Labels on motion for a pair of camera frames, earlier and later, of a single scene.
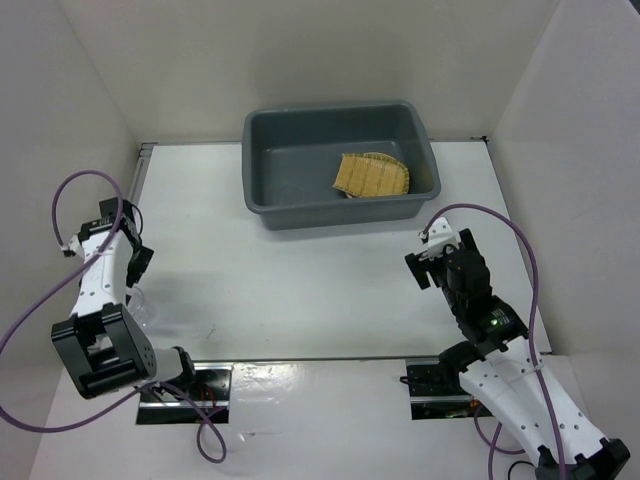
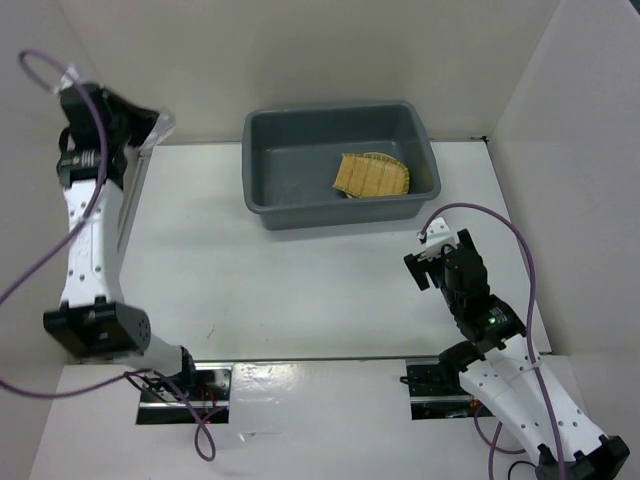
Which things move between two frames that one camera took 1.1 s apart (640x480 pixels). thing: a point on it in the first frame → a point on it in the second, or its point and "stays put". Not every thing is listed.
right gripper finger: (419, 264) stays put
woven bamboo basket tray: (371, 174) stays put
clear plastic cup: (142, 313) → (159, 132)
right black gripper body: (466, 237) stays put
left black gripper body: (137, 265) → (130, 123)
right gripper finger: (441, 279) stays put
